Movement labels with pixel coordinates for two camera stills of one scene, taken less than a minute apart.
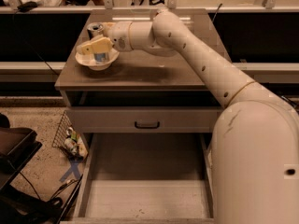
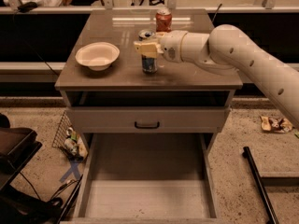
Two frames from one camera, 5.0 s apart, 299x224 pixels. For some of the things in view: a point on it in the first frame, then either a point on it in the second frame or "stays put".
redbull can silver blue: [94, 31] to [149, 64]
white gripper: [120, 35] to [169, 46]
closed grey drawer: [143, 119] stays put
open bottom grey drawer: [146, 178] stays put
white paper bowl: [89, 60] stays put
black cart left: [18, 147] stays put
